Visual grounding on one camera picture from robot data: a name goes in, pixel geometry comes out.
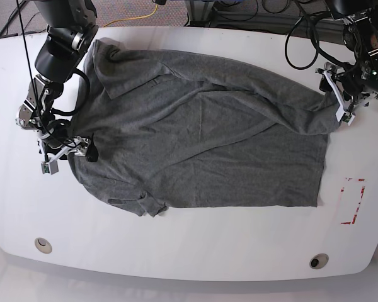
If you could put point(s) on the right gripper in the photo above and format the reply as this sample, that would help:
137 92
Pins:
53 149

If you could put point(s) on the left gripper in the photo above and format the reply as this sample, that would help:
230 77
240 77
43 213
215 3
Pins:
352 89

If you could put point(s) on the grey t-shirt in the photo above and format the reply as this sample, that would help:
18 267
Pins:
184 130

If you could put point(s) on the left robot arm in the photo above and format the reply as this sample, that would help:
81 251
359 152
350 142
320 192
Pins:
360 31

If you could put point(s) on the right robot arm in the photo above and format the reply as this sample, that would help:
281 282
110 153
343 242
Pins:
71 27

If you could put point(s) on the red tape rectangle marking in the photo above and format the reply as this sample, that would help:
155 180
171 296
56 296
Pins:
351 197

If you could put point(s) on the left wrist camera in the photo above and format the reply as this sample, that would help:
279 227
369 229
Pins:
344 116

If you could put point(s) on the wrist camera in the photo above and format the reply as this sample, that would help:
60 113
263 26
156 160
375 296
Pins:
344 116
50 167

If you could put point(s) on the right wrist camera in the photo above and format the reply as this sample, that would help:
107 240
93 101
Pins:
50 167

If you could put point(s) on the left table cable grommet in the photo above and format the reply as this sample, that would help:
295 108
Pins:
43 245

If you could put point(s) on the table cable grommet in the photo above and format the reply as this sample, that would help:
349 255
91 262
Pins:
43 245
319 261

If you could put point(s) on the aluminium frame stand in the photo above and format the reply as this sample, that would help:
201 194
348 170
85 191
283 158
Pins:
198 12

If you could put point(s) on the right table cable grommet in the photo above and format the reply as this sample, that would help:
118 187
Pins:
319 261

